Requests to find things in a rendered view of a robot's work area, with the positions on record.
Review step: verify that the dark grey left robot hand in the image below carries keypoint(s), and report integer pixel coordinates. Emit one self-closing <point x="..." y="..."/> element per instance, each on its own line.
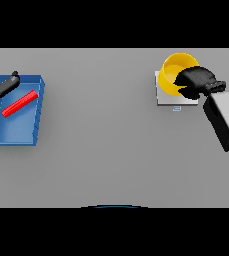
<point x="4" y="86"/>

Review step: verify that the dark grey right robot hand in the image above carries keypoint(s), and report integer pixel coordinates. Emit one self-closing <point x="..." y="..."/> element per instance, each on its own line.
<point x="197" y="81"/>

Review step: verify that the yellow bowl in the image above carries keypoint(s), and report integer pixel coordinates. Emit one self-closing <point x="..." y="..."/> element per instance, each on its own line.
<point x="173" y="73"/>

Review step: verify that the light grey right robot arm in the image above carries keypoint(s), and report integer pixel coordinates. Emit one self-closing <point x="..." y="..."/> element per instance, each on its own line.
<point x="226" y="117"/>

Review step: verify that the red beaker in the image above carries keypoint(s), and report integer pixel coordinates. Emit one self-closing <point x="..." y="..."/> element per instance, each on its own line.
<point x="19" y="103"/>

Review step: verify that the pale square measuring scale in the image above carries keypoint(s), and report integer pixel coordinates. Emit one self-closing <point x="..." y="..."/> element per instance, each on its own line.
<point x="172" y="98"/>

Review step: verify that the blue tray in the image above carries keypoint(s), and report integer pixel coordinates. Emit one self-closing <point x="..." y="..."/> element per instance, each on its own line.
<point x="17" y="113"/>

